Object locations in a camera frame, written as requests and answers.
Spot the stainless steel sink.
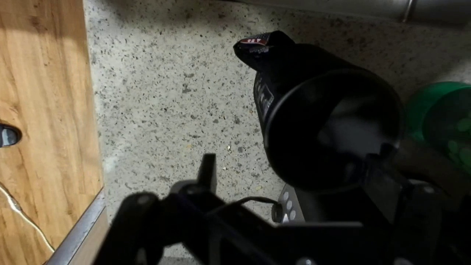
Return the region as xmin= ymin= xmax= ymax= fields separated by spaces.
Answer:
xmin=234 ymin=0 xmax=471 ymax=30

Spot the black cup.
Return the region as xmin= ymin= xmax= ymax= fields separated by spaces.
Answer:
xmin=254 ymin=41 xmax=407 ymax=196

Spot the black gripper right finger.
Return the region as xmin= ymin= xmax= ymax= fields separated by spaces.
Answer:
xmin=274 ymin=91 xmax=329 ymax=192

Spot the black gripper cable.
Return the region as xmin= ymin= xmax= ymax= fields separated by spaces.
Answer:
xmin=209 ymin=194 xmax=284 ymax=221

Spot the green soda bottle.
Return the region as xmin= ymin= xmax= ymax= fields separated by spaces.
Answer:
xmin=404 ymin=80 xmax=471 ymax=180

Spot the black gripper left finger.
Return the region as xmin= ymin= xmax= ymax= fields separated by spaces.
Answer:
xmin=233 ymin=30 xmax=298 ymax=136

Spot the long steel drawer handle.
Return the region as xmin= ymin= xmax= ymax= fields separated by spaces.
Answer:
xmin=46 ymin=187 xmax=109 ymax=265

